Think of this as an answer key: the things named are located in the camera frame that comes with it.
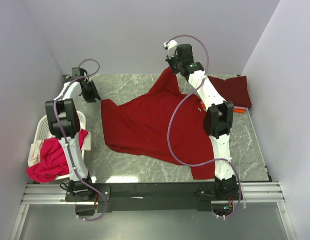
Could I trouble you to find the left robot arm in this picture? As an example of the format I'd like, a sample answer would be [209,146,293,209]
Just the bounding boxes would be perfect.
[45,66,102,201]

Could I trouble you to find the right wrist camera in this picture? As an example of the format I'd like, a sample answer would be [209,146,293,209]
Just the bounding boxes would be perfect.
[163,39,178,60]

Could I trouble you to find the aluminium rail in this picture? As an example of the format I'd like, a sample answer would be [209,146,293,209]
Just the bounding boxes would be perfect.
[21,182,285,205]

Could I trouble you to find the beige t-shirt in basket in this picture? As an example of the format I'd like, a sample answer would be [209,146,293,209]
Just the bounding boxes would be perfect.
[27,130,92,167]

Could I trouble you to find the white laundry basket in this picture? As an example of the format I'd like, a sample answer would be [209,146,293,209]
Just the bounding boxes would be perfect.
[28,110,87,185]

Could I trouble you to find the purple cable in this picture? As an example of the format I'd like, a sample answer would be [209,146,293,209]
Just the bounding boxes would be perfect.
[164,34,243,219]
[52,58,110,223]

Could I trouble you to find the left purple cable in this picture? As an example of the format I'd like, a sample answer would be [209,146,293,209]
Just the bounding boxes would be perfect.
[52,58,110,223]

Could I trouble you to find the black base beam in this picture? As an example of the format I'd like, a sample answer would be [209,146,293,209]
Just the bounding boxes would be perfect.
[64,181,235,216]

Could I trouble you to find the folded maroon t-shirt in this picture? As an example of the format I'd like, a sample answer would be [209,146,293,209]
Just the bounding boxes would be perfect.
[209,76,252,108]

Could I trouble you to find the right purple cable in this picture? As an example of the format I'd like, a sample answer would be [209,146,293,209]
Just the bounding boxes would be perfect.
[164,34,243,219]

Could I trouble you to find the pink t-shirt in basket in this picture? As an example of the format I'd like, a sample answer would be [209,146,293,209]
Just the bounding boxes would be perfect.
[25,129,91,183]

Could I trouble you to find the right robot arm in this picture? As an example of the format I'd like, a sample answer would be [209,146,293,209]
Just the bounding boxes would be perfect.
[163,40,238,200]

